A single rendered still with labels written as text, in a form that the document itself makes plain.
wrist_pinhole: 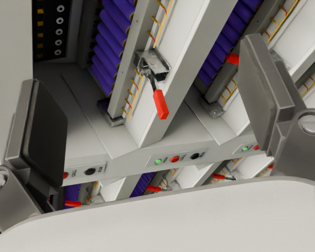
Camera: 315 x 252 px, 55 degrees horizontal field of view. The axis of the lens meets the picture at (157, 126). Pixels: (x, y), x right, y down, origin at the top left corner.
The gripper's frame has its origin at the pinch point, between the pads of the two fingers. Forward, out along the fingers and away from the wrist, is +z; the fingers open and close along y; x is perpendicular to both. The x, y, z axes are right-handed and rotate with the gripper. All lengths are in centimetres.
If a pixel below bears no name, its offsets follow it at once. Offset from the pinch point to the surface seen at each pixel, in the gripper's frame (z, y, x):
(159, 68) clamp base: 17.9, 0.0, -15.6
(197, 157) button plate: 19.6, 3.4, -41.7
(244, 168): 29, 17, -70
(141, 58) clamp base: 19.5, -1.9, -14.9
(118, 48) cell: 24.7, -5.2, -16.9
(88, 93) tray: 27.9, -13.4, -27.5
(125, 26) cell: 24.3, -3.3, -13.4
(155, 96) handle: 14.1, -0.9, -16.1
